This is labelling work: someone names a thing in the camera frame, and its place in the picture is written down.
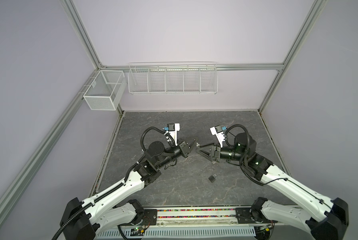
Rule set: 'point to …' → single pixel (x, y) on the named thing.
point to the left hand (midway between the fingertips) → (199, 141)
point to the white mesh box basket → (105, 91)
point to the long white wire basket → (173, 78)
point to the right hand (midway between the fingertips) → (197, 151)
